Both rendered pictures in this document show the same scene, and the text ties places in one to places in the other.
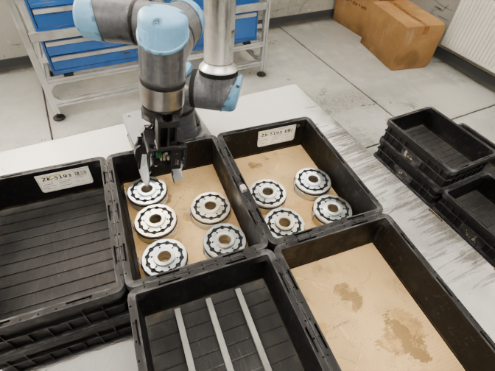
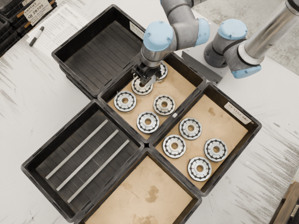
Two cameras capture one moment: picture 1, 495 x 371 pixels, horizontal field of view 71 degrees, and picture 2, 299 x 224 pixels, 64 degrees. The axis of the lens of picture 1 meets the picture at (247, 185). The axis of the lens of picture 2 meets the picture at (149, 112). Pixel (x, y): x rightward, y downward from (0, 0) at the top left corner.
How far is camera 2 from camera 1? 0.50 m
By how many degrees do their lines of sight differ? 37
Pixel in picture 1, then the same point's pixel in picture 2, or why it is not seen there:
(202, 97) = (228, 57)
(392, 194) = (258, 206)
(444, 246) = not seen: outside the picture
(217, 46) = (254, 43)
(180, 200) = (163, 88)
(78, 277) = (102, 73)
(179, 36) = (155, 47)
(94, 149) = not seen: hidden behind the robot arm
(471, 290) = not seen: outside the picture
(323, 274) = (158, 178)
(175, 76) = (150, 57)
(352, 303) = (148, 197)
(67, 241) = (115, 56)
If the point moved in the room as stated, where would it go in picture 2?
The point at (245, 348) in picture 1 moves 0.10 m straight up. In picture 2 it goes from (105, 156) to (101, 153)
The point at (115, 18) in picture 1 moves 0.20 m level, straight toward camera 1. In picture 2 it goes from (167, 5) to (117, 46)
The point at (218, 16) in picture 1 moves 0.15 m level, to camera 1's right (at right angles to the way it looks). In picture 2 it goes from (266, 30) to (290, 66)
